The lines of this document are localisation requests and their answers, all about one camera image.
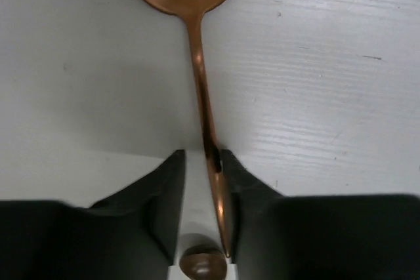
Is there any dark copper spoon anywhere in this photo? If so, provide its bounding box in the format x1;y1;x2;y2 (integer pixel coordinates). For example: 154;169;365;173
179;245;227;280

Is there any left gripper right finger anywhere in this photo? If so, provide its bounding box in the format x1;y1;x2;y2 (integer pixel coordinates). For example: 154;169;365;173
221;150;419;279

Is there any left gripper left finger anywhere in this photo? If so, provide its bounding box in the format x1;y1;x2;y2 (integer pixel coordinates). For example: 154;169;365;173
1;150;186;279

